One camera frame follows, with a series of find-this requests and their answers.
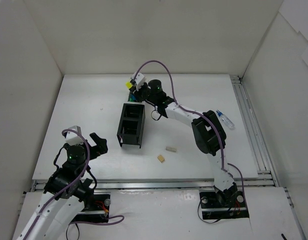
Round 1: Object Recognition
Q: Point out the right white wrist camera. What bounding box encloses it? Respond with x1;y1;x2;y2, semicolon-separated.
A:
130;72;146;91

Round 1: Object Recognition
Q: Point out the yellow cap highlighter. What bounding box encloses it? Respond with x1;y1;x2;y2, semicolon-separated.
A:
125;82;134;90

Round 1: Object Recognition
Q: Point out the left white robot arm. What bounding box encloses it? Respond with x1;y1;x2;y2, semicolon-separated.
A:
17;127;108;240

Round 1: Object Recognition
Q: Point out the blue cap highlighter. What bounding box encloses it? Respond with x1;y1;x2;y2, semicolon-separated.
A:
129;93;136;101

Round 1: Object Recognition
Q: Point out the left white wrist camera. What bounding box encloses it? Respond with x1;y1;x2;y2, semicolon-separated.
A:
62;125;84;146

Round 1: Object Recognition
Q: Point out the clear blue-tip glue bottle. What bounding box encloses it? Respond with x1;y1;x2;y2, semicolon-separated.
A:
216;110;235;130

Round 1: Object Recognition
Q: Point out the small tan eraser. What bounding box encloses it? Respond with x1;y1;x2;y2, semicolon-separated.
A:
157;155;165;163

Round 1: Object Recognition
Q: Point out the long beige eraser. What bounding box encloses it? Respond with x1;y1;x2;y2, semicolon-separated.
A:
165;146;177;153

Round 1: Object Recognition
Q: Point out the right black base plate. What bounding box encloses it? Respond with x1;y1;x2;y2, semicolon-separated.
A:
198;190;250;224

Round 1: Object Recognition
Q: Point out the black two-slot container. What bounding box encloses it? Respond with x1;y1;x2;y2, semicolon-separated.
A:
116;102;146;148

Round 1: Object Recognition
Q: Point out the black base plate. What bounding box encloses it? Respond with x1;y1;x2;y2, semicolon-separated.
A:
72;193;111;223
198;190;250;224

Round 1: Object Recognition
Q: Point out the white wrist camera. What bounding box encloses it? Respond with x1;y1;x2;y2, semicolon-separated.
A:
62;125;84;146
130;72;146;91

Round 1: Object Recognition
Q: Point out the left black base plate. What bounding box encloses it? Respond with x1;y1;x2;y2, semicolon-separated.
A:
72;193;111;223

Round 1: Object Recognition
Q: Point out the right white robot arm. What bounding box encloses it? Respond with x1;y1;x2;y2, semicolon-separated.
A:
126;79;238;207

